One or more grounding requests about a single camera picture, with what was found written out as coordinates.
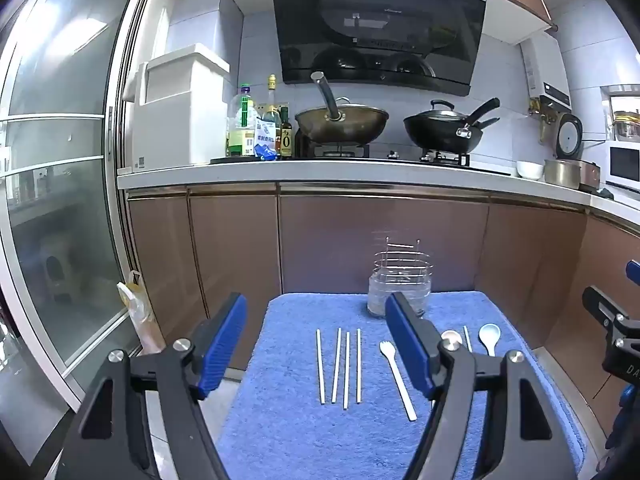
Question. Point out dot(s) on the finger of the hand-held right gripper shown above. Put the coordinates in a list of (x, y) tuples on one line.
[(602, 305), (634, 271)]

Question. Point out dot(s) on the white bowl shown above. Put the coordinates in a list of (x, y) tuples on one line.
[(530, 170)]

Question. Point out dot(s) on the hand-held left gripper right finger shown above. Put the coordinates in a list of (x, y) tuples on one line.
[(405, 345)]

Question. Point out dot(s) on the black gas stove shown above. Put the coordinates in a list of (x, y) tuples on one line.
[(390, 156)]

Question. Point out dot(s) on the black pan lid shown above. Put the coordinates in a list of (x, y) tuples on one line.
[(442, 112)]

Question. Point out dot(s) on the open rice cooker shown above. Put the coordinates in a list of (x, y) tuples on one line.
[(570, 172)]

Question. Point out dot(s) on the white chopstick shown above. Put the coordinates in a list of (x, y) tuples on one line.
[(358, 366), (346, 370), (336, 366), (468, 339), (320, 367)]

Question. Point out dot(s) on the white plastic fork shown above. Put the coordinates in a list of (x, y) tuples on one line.
[(398, 382)]

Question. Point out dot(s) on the light blue spoon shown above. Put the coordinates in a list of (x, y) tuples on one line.
[(489, 334)]

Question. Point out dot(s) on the blue terry towel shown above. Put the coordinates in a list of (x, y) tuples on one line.
[(300, 440)]

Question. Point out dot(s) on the dark sauce bottle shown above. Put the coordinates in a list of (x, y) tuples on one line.
[(285, 140)]

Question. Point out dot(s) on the white microwave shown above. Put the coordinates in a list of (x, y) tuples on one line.
[(625, 162)]

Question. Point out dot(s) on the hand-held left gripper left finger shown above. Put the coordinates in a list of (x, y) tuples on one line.
[(222, 345)]

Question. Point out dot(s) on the white water heater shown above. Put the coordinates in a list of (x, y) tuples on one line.
[(545, 70)]

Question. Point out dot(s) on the beige plastic bag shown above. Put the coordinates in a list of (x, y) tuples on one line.
[(142, 315)]

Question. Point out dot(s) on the black frying pan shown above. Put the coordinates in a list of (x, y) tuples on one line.
[(440, 135)]

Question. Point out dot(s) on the black range hood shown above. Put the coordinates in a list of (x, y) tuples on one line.
[(380, 25)]

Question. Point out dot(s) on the brown base cabinets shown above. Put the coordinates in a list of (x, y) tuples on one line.
[(330, 240)]

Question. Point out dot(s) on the green cap oil bottle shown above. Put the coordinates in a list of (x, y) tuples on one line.
[(242, 130)]

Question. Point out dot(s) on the white spoon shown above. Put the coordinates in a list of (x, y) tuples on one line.
[(448, 334)]

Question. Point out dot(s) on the blue white salt packet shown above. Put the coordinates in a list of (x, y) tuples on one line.
[(265, 140)]

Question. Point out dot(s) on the bronze wok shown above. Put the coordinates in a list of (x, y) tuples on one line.
[(345, 127)]

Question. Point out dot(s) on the tall yellow cap bottle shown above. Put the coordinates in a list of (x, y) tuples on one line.
[(271, 105)]

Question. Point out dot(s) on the white kitchen countertop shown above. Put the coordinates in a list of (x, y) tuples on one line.
[(300, 172)]

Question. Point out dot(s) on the large white foam box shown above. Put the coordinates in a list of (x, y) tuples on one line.
[(180, 110)]

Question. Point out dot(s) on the sliding glass door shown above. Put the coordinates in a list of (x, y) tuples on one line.
[(60, 160)]

